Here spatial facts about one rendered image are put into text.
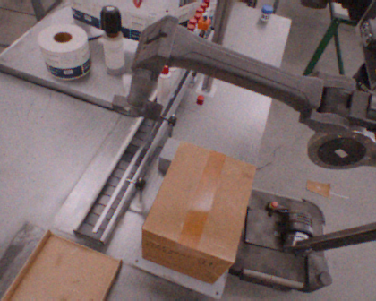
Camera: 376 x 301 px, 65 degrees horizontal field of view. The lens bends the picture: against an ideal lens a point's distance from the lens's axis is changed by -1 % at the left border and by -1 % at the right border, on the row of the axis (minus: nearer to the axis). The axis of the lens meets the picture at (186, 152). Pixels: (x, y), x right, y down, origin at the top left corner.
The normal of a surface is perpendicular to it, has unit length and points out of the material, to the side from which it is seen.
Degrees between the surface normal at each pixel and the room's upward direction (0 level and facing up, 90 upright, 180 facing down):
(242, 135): 0
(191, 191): 0
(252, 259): 0
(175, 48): 31
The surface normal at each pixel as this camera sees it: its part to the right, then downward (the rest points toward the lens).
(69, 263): 0.12, -0.56
